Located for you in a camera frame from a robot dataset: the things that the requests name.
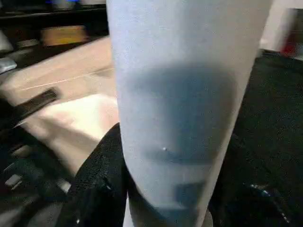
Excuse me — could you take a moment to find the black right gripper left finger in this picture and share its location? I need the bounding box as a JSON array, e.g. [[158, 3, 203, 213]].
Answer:
[[58, 122, 128, 227]]

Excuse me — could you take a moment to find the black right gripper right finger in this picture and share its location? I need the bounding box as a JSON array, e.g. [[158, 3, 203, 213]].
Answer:
[[210, 134, 293, 227]]

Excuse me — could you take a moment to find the white plastic table top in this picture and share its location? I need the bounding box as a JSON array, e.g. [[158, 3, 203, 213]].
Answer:
[[0, 37, 121, 177]]

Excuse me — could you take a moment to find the white plastic table leg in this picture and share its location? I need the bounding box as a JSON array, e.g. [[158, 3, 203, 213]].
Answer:
[[105, 0, 265, 227]]

